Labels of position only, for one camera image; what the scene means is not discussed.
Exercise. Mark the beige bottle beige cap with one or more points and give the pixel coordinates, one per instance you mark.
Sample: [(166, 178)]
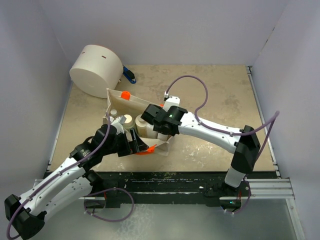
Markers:
[(141, 126)]

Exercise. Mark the white square bottle dark cap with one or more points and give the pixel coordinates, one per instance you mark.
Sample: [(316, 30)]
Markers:
[(152, 134)]

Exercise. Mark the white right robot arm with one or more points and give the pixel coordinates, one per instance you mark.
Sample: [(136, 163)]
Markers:
[(244, 146)]

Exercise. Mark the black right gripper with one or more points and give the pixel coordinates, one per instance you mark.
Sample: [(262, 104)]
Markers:
[(157, 128)]

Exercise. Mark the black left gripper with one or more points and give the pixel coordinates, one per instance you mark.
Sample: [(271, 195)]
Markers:
[(139, 146)]

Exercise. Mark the blue black tool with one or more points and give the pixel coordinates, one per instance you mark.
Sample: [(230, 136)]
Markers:
[(129, 75)]

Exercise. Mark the canvas bag orange handles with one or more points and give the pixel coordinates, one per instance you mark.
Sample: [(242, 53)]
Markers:
[(126, 103)]

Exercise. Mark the clear bottle white cap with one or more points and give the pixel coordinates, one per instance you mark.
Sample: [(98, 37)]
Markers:
[(113, 113)]

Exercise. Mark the green bottle white cap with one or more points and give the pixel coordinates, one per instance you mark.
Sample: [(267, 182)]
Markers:
[(129, 122)]

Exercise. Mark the large white cylindrical container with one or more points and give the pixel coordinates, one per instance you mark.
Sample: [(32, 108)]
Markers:
[(96, 69)]

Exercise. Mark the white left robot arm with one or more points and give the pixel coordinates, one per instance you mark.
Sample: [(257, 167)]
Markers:
[(74, 178)]

